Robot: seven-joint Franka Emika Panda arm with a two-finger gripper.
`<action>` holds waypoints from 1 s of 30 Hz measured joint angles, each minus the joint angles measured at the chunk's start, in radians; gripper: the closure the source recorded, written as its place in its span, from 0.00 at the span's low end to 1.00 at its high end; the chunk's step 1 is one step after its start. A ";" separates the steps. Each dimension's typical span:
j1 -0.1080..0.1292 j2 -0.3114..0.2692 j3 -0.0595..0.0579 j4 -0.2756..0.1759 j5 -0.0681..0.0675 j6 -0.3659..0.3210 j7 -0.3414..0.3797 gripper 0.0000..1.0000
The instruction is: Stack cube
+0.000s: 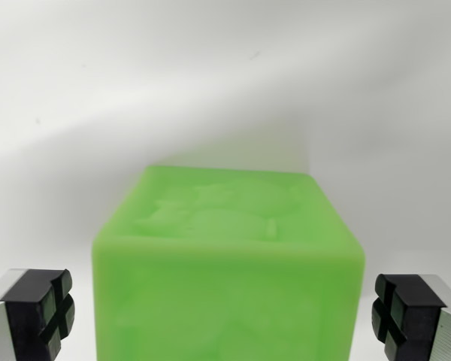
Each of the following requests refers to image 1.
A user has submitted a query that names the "black-tipped silver gripper right finger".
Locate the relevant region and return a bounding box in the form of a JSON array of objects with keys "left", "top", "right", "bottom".
[{"left": 371, "top": 273, "right": 451, "bottom": 361}]

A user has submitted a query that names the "black-tipped silver gripper left finger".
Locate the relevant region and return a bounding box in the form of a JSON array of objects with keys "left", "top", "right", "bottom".
[{"left": 0, "top": 268, "right": 77, "bottom": 361}]

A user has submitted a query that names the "green embossed soft cube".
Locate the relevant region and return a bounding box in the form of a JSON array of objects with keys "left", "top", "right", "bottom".
[{"left": 91, "top": 164, "right": 366, "bottom": 361}]

